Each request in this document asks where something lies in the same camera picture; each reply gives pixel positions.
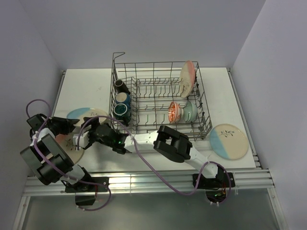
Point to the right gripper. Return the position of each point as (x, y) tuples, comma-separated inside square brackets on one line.
[(91, 140)]

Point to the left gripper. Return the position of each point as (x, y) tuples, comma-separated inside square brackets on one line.
[(67, 124)]

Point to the blue and cream plate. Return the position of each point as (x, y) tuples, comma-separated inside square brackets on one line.
[(86, 112)]

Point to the dark green mug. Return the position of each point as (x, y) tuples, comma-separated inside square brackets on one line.
[(122, 113)]

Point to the dark blue mug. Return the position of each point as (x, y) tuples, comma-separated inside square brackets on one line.
[(123, 98)]

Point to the orange patterned bowl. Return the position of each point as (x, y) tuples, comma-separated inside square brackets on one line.
[(174, 112)]

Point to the light green bowl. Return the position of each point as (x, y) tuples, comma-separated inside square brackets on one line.
[(190, 112)]

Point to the pink and cream plate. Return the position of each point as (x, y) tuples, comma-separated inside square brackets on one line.
[(187, 79)]

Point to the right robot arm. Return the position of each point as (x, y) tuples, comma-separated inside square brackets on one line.
[(170, 143)]

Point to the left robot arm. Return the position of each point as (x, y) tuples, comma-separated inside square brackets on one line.
[(48, 160)]

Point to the pink cream plate near edge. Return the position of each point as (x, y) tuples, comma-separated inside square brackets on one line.
[(66, 143)]

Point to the blue cream plate right side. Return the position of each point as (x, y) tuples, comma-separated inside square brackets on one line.
[(228, 142)]

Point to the grey wire dish rack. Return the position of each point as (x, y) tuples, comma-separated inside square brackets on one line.
[(153, 86)]

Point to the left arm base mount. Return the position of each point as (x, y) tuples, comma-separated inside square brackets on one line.
[(86, 194)]

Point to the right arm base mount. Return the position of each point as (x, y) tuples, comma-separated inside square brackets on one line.
[(216, 188)]

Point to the aluminium rail frame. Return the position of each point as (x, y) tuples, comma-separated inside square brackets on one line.
[(140, 200)]

